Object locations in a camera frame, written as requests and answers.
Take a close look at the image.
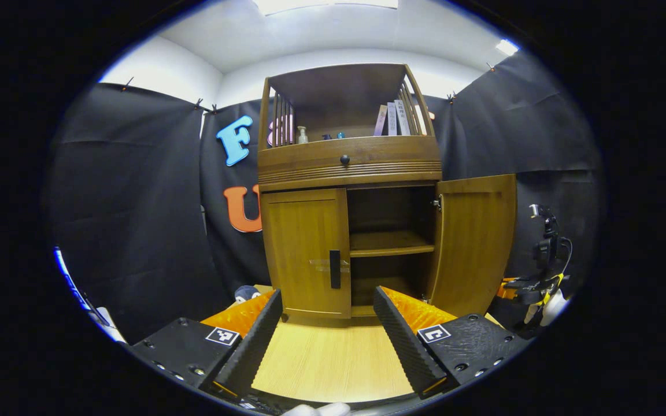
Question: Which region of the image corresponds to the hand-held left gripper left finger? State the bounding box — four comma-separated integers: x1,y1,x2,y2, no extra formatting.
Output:
128,289,283,403

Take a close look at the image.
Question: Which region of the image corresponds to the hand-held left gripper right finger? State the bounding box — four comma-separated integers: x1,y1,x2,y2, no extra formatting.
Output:
373,285,531,399

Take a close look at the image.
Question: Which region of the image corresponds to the large ceiling light panel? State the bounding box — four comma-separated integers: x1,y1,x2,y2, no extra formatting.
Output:
252,0,400,15

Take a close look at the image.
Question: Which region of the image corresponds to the white book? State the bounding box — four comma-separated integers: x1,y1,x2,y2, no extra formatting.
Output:
394,99,412,136

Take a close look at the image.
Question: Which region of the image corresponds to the black backdrop cloth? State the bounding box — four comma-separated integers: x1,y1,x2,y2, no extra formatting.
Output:
44,49,602,344

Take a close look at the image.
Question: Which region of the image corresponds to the wooden shoe cabinet door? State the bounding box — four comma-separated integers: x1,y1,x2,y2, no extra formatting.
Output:
261,188,352,320
425,173,517,317

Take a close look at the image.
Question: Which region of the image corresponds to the wooden double-door shoe cabinet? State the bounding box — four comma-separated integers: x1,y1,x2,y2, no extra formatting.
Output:
257,62,443,323

